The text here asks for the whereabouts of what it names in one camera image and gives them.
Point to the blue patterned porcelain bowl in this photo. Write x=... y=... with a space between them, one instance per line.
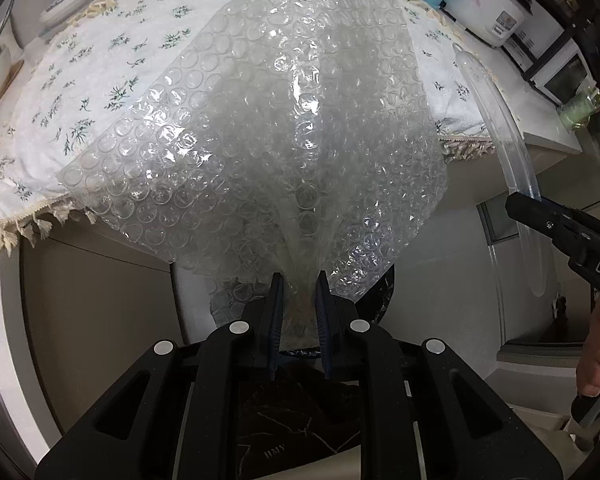
x=67 y=5

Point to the white flowered rice cooker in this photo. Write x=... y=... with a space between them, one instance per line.
x=485 y=5

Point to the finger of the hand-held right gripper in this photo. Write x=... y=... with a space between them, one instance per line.
x=535 y=215
x=580 y=220

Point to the person's right hand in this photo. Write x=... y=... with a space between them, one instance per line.
x=597 y=360

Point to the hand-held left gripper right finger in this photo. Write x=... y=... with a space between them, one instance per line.
x=322 y=330

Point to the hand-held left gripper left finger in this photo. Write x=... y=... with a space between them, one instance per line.
x=275 y=330

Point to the green glass jar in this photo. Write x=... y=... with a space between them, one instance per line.
x=582 y=110

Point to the white toaster oven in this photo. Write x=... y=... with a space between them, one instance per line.
x=555 y=60

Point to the white floral tablecloth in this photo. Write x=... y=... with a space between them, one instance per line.
x=105 y=60

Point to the clear plastic tube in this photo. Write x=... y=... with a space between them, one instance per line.
x=500 y=130

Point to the black trash bin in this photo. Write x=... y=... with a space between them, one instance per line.
x=375 y=305

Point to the clear bubble wrap sheet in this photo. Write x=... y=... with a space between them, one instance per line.
x=280 y=135

